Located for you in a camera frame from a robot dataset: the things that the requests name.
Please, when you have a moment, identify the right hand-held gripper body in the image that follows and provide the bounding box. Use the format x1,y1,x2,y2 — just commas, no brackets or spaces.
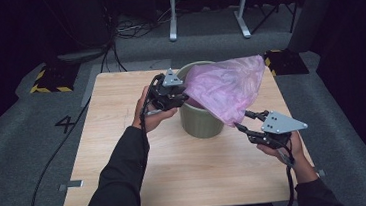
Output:
244,106,310,153

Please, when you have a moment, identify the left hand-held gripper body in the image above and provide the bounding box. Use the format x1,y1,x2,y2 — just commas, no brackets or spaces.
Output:
146,67,190,113

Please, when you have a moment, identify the green plastic bin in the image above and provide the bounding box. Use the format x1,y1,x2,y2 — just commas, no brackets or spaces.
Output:
175,59,227,141

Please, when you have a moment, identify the pink plastic bag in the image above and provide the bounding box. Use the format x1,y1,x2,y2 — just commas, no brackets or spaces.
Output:
180,54,271,133

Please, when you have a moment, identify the person's left hand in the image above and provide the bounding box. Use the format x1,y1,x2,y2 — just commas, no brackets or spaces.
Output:
128,82,181,135

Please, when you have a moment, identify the person's right hand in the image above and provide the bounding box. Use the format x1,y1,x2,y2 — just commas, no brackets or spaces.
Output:
255,129,316,189

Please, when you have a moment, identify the black yellow striped base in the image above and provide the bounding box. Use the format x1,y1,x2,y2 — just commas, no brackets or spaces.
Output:
262,46,311,79
27,61,83,96

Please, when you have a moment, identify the grey flat stand base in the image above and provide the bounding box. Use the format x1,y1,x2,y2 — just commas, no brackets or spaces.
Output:
55,46,112,67

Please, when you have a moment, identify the grey pillar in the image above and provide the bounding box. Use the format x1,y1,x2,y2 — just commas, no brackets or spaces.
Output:
282,0,351,55

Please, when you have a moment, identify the grey tape strip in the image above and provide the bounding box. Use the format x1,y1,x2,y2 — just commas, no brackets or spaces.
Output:
57,179,85,192

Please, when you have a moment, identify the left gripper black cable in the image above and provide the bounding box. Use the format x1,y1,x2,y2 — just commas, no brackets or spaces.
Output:
135,73,169,135

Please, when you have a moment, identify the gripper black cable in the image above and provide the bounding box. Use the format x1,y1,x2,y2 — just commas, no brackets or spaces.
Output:
273,146,301,206
135,73,169,135

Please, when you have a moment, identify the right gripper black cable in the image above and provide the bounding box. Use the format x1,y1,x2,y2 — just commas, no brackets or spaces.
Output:
273,146,301,206

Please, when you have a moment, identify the bundle of black cables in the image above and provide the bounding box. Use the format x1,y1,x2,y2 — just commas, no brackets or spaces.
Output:
94,7,178,74

